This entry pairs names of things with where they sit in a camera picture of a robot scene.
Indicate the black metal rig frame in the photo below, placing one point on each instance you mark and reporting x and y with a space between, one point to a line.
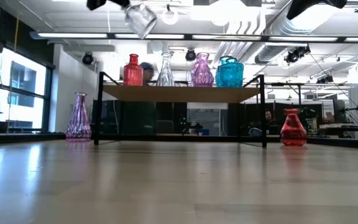
26 138

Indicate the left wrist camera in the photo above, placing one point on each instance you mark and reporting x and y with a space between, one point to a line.
96 3

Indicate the clear round swirl glass vase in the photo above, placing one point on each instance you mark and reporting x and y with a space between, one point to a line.
140 20

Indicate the black ceiling spotlight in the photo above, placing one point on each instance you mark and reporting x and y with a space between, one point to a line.
88 58
190 55
297 54

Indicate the blue white round object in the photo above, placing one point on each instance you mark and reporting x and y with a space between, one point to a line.
255 132

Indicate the purple twisted glass vase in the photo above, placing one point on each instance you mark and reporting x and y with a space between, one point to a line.
202 71

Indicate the small teal glass vase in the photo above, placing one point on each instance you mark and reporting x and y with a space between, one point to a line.
233 74

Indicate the red bulb-shaped glass vase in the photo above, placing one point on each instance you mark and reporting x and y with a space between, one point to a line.
293 130

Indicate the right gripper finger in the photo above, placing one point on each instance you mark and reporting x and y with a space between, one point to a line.
336 3
303 6

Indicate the black window frame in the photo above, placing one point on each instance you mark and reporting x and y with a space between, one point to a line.
49 93

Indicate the large teal textured glass jar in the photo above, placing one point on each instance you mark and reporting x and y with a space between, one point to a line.
218 76

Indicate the purple faceted cone glass vase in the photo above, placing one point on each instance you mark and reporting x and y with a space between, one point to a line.
78 121

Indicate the wooden shelf black metal frame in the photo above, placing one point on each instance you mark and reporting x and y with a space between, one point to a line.
182 94

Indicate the tall clear twisted glass vase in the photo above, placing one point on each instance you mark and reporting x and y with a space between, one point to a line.
165 74

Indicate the silver ventilation duct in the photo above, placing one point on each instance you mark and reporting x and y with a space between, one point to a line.
278 31

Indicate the person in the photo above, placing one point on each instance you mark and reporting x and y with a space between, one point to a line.
269 119
148 73

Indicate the red ribbed glass bottle vase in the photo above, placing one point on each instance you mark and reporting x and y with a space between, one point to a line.
133 73

